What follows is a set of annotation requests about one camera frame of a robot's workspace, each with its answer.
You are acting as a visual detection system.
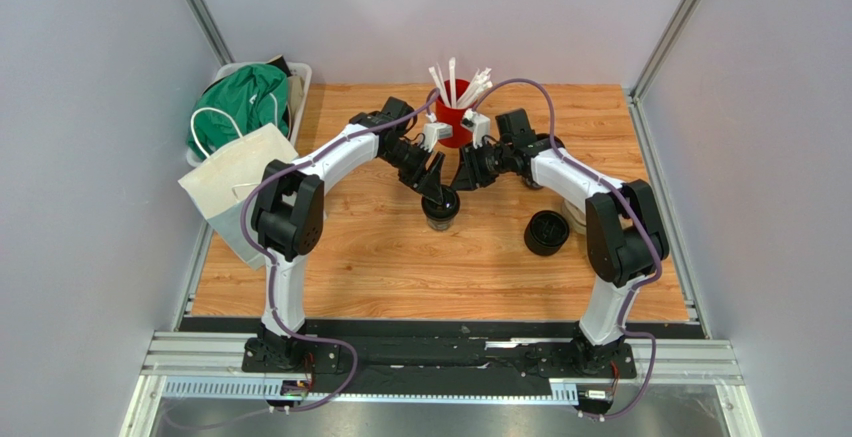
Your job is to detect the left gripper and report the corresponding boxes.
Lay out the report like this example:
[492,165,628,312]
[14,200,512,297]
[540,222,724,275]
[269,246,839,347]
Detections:
[380,142,445,206]

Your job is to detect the stack of black cups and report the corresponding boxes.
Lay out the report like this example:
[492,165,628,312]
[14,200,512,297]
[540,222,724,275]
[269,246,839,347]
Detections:
[522,132,566,191]

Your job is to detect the stack of black lids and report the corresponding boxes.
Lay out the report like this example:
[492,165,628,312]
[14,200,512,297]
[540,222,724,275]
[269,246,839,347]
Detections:
[523,210,570,257]

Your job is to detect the white paper bag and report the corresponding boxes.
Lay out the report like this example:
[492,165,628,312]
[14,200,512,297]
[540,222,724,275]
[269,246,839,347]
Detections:
[178,123,298,270]

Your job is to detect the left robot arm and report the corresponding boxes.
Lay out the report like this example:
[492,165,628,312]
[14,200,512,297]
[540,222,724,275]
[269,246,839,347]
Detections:
[241,97,460,373]

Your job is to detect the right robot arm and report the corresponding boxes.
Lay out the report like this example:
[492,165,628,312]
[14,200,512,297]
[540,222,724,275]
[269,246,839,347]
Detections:
[452,109,670,375]

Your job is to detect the red straw cup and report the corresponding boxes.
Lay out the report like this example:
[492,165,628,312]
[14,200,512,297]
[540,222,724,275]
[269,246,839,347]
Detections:
[434,78,471,149]

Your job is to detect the white wrapped straws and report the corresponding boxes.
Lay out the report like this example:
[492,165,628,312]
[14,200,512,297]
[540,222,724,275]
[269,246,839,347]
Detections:
[427,56,493,110]

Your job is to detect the cardboard cup carrier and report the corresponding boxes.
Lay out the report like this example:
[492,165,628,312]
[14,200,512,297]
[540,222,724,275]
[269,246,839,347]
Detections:
[560,199,587,236]

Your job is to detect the green cloth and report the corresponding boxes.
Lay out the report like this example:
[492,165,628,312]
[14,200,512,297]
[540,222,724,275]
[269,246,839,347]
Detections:
[187,64,291,161]

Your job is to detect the white plastic bin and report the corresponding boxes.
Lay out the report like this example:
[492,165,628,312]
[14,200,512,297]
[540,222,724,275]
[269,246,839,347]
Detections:
[186,56,312,167]

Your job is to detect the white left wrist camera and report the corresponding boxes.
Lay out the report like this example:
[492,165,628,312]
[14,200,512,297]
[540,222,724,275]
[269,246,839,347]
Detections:
[419,113,453,152]

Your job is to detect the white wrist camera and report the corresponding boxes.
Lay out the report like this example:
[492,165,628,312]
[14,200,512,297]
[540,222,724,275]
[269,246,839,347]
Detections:
[419,113,453,152]
[460,108,491,148]

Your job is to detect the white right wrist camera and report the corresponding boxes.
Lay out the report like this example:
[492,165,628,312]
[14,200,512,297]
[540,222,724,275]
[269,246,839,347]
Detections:
[460,108,491,148]

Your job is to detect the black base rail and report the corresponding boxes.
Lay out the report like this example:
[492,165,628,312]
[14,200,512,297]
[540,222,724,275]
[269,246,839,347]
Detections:
[142,316,743,406]

